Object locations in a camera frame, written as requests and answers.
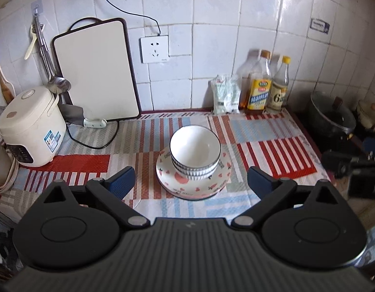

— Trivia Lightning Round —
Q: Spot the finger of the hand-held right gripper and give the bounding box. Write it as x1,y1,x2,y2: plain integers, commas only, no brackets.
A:
322,150,359,179
363,137,375,160

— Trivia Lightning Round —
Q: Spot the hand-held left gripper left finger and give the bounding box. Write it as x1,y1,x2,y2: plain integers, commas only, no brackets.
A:
35,166,151,229

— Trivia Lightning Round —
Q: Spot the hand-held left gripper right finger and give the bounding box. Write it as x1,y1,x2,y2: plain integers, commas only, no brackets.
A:
229,166,343,229

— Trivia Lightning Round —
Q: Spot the pink rabbit print plate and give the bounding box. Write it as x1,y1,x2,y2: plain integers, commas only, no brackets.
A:
156,146,232,201

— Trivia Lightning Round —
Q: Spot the striped checked tablecloth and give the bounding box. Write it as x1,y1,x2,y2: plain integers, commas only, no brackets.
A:
0,108,332,219

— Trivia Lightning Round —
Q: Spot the black pot with glass lid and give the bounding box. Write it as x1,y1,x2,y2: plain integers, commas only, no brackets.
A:
307,91,357,142

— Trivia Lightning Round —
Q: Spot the yellow label glass bottle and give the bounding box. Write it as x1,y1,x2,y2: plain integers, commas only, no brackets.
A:
246,49,273,111

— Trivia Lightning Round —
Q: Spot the cream label glass bottle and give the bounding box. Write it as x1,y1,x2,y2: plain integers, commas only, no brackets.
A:
266,55,291,112

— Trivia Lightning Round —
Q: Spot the white seasoning bag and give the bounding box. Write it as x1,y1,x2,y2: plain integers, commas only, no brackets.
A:
211,74,242,115

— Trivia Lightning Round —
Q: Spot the white rice cooker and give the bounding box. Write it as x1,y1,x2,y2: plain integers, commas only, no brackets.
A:
0,86,67,168

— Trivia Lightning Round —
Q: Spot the white cutting board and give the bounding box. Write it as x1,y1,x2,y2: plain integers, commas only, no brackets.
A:
52,18,142,121

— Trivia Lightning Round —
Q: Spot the steel ladle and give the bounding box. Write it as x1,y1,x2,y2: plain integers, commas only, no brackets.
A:
34,12,72,94

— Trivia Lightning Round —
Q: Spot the wooden spatula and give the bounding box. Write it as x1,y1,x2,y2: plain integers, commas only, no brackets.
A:
0,44,15,105

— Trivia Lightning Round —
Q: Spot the white plastic spoon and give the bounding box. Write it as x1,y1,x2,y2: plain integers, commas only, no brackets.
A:
24,26,38,61

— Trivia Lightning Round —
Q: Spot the black rice cooker cord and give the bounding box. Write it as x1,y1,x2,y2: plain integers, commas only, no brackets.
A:
66,119,120,150

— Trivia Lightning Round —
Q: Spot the dark wall sticker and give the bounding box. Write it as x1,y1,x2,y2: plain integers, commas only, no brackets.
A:
310,18,331,34

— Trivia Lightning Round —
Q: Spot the white wall socket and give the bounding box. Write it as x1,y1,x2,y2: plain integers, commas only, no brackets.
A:
140,35,170,64

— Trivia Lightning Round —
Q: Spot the black power cable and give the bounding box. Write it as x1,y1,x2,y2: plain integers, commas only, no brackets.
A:
92,0,161,36

